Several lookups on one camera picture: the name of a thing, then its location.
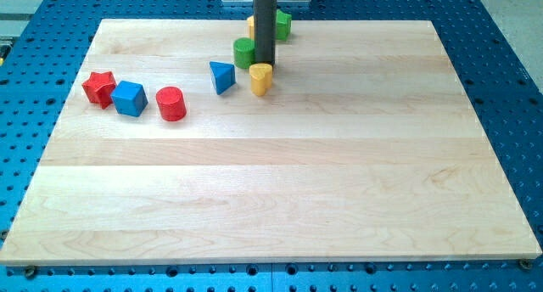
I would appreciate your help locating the blue cube block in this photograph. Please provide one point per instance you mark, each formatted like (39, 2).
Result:
(129, 98)

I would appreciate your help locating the yellow block behind rod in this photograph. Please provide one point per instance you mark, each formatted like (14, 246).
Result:
(251, 27)

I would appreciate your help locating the board clamp screw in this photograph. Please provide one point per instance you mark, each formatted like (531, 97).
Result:
(525, 265)
(29, 271)

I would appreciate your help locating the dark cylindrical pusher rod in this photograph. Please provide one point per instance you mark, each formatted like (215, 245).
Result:
(265, 30)

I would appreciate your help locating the blue triangle block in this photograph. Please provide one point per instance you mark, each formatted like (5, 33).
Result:
(222, 76)

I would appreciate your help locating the green cylinder block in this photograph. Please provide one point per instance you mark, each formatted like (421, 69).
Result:
(244, 52)

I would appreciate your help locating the green star block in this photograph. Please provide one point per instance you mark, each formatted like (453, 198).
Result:
(283, 25)

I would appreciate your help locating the red star block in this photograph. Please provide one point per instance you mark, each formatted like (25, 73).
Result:
(98, 88)

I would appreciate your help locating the yellow heart block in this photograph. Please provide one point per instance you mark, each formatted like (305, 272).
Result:
(261, 78)

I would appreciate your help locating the red cylinder block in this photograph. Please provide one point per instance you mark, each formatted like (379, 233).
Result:
(171, 103)

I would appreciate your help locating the light wooden board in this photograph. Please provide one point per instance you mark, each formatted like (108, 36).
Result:
(365, 148)

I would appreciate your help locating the right board clamp screw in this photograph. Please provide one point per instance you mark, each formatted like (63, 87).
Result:
(525, 265)

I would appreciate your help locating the left board clamp screw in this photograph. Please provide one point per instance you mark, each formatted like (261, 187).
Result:
(29, 271)

